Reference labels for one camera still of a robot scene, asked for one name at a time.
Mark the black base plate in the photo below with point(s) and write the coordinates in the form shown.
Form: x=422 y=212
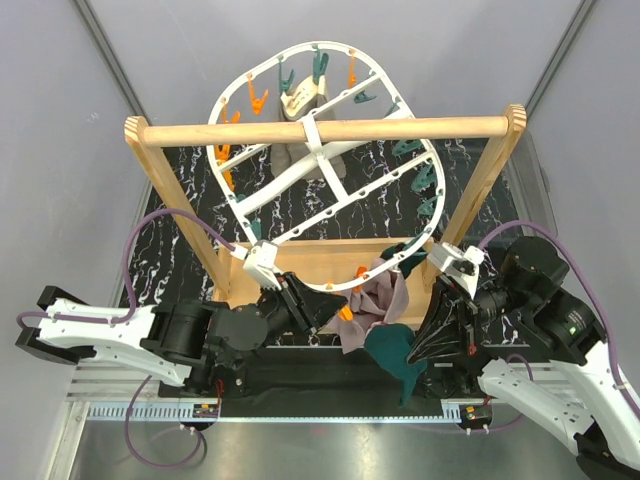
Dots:
x=292 y=383

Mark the slotted cable duct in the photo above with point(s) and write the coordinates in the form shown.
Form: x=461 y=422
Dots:
x=446 y=413

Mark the wooden hanging rack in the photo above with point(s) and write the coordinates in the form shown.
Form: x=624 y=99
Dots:
x=502 y=133

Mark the pink sock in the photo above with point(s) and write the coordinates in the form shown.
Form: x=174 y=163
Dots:
x=382 y=300

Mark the teal clothespin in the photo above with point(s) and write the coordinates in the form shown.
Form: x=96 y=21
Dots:
x=319 y=65
x=285 y=81

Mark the clear plastic bin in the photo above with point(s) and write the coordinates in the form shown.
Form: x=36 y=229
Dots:
x=528 y=185

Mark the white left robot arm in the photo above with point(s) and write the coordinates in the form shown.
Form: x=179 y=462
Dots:
x=186 y=345

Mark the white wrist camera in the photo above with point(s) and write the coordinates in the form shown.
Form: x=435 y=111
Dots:
x=259 y=264
x=460 y=266

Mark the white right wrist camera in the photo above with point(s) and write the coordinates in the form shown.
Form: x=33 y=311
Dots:
x=460 y=266

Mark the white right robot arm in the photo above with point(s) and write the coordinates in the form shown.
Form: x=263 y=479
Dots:
x=603 y=432

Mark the orange clothespin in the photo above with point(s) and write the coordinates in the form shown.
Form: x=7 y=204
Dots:
x=361 y=276
x=257 y=102
x=224 y=117
x=345 y=314
x=222 y=154

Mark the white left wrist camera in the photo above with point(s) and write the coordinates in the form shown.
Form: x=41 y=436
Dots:
x=259 y=264

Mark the white round clip hanger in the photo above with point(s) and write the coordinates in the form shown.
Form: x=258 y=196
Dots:
x=319 y=158

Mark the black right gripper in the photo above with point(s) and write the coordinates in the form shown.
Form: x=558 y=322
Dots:
x=451 y=322

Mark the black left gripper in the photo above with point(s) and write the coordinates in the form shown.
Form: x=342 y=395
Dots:
x=308 y=309

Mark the dark green sock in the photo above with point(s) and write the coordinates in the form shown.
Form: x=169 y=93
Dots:
x=389 y=345
x=407 y=265

